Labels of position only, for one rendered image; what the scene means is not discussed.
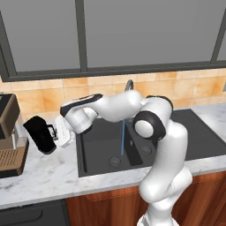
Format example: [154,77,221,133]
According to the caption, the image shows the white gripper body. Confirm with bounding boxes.
[55,116,76,148]

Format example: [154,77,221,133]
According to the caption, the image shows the black double sink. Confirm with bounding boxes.
[75,108,226,178]

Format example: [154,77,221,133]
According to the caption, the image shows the blue water stream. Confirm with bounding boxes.
[120,118,126,156]

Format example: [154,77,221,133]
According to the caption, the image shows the grey curved sink faucet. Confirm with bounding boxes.
[124,79,135,93]

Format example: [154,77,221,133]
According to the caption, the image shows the brown and black coffee machine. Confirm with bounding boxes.
[0,93,30,179]

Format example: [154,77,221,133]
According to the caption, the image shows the black dishwasher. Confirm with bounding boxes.
[0,199,71,226]

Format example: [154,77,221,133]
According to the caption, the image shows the wooden cupboard run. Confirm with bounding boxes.
[65,170,226,226]

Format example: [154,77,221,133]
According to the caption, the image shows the dark grey framed window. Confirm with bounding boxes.
[0,0,226,83]

